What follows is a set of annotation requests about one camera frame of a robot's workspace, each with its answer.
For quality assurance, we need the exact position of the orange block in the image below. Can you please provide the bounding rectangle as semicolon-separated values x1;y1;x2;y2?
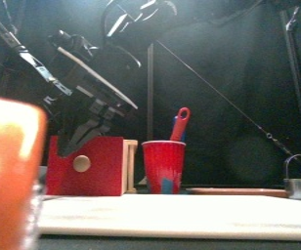
0;94;48;250

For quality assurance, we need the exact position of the white cutting board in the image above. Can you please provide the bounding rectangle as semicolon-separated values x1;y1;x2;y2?
36;193;301;242

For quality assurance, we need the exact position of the red utensil with loop handle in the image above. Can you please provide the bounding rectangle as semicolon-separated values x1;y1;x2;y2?
169;106;193;143

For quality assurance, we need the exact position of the wooden box with slot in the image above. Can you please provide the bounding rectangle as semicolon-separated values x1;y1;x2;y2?
122;139;139;194

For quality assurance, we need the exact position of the red plastic cup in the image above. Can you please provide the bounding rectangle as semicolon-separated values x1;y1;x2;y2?
141;140;187;195

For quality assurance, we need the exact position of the pink rectangular tray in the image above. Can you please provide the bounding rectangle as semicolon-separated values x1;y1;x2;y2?
185;187;289;198

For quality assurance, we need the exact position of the black frame post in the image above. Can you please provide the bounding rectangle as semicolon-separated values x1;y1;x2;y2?
279;5;301;155
147;43;155;142

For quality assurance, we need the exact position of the thin white bracing cord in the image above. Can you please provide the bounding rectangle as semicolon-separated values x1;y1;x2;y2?
155;39;301;179

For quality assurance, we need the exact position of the wooden drawer with red front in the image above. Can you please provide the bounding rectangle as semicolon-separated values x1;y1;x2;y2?
46;136;126;197

